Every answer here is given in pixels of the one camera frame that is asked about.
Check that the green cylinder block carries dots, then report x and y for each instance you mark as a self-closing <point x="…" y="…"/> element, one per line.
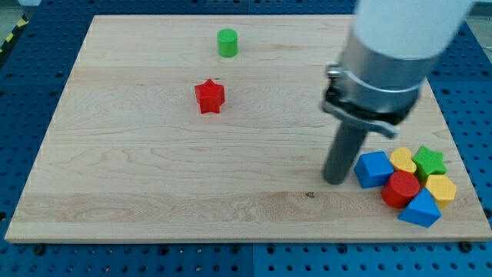
<point x="227" y="43"/>

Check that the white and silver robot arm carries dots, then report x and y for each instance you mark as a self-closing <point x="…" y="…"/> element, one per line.
<point x="392" y="45"/>

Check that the yellow hexagon block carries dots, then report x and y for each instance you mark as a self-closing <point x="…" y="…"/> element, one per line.
<point x="442" y="189"/>

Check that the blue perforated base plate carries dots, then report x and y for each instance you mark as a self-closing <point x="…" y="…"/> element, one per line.
<point x="37" y="69"/>

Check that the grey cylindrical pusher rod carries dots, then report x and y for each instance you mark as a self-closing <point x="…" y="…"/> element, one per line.
<point x="343" y="152"/>

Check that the red cylinder block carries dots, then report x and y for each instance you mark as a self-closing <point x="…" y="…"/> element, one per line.
<point x="400" y="189"/>

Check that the blue triangle block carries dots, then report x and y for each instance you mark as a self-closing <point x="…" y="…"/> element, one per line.
<point x="422" y="210"/>

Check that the blue cube block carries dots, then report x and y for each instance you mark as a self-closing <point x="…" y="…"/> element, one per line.
<point x="373" y="169"/>

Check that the light wooden board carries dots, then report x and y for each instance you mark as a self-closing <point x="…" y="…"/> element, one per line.
<point x="129" y="158"/>

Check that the green star block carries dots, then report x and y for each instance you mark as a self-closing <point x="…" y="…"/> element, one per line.
<point x="428" y="163"/>

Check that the yellow heart block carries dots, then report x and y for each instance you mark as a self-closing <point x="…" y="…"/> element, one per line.
<point x="401" y="160"/>

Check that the red star block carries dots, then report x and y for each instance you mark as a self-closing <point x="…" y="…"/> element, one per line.
<point x="210" y="96"/>

